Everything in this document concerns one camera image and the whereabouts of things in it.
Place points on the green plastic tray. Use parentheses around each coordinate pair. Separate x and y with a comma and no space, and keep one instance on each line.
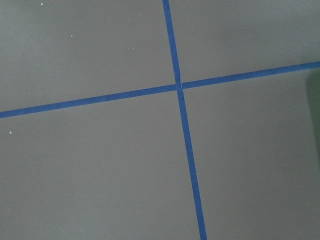
(313,95)

